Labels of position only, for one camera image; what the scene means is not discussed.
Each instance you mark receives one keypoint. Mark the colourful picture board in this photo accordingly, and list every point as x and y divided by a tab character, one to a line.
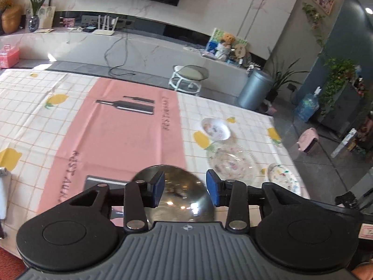
217	42

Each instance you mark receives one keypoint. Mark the pink tissue box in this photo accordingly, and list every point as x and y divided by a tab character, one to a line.
68	22

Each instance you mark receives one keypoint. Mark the green plant in blue vase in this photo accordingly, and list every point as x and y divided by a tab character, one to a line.
35	8

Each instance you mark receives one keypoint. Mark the white plastic object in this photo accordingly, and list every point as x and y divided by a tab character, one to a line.
3	192

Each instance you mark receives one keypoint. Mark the grey cabinet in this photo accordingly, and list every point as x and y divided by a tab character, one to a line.
345	108

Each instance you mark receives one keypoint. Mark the pink fan heater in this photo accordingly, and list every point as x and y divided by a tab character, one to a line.
308	140

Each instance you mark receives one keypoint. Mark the grey trash can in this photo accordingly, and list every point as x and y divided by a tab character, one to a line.
255	89

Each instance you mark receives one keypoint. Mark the clear glass floral plate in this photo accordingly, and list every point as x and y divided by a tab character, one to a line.
231	163

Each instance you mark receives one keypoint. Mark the brown teddy bear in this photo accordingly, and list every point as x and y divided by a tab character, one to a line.
227	40

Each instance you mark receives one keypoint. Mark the stainless steel bowl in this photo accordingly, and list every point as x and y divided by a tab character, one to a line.
180	192

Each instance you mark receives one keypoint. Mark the white checked lemon tablecloth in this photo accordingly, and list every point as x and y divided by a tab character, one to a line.
35	122

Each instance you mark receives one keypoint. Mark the pink printed table mat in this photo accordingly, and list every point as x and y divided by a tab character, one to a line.
116	134

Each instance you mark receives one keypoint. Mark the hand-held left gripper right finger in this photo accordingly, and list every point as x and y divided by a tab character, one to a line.
214	188

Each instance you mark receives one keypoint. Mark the white photo frame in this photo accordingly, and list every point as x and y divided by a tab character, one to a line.
46	14

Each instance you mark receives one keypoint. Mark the person's right hand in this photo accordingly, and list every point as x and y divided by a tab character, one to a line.
363	270

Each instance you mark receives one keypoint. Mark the white floral bowl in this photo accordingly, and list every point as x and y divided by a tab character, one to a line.
215	129

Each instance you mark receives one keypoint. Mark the blue water bottle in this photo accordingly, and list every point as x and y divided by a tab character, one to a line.
307	106

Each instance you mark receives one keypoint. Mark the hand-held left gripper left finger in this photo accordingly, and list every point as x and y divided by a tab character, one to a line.
156	189

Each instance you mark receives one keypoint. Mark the green trailing plant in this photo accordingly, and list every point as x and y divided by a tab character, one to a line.
338	81

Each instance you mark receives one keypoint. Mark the white round stool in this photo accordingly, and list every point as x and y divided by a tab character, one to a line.
189	75

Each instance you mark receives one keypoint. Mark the white router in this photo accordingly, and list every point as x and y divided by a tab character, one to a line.
105	27

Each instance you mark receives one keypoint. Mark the brown ceramic vase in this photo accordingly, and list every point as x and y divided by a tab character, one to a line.
11	19

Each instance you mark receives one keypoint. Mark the hanging wall vine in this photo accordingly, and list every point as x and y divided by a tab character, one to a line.
314	20

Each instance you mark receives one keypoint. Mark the small white floral plate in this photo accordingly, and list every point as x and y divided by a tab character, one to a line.
284	178

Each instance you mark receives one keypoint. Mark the long-leaf potted plant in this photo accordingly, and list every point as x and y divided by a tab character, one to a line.
284	77

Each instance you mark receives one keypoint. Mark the pink storage box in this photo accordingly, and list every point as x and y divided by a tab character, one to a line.
8	55

